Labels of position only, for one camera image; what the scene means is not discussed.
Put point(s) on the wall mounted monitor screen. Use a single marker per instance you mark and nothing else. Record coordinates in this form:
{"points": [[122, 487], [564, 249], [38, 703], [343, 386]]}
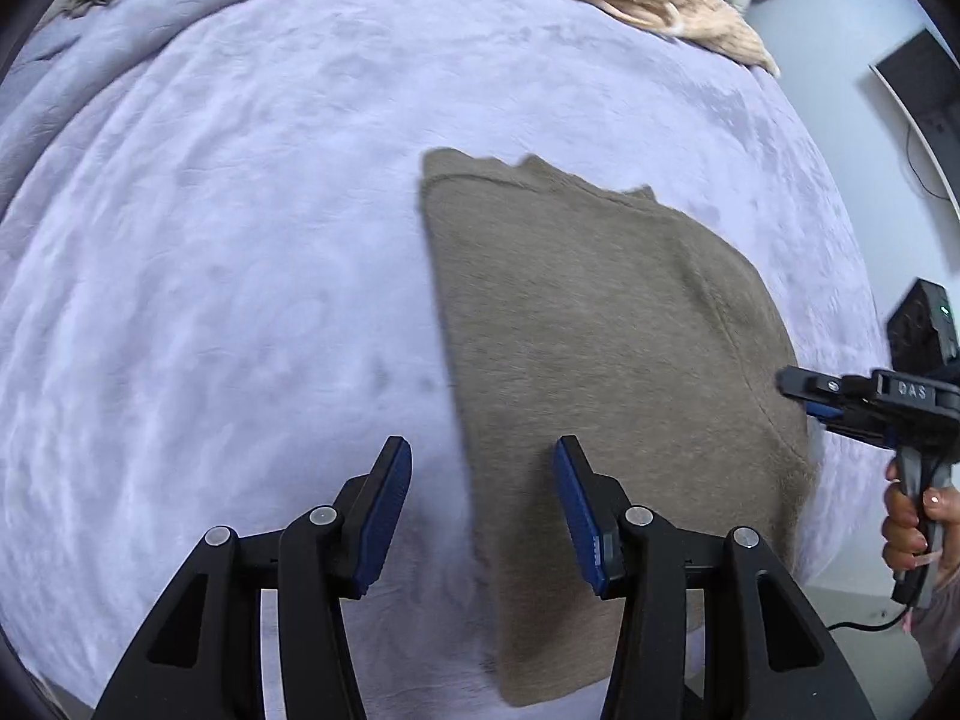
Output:
{"points": [[922, 78]]}

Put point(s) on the right hand painted nails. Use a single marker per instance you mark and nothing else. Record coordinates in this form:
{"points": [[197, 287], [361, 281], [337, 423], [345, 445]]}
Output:
{"points": [[905, 547]]}

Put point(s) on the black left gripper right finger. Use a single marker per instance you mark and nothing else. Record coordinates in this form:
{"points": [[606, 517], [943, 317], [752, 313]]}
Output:
{"points": [[712, 627]]}

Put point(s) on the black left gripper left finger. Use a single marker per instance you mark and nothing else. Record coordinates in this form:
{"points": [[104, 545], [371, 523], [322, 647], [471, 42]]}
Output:
{"points": [[197, 654]]}

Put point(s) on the olive brown knit sweater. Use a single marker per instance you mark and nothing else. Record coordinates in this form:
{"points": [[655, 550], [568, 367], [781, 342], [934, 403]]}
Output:
{"points": [[571, 310]]}

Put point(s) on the pink fuzzy right sleeve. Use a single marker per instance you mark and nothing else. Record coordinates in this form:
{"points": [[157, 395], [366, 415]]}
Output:
{"points": [[935, 628]]}

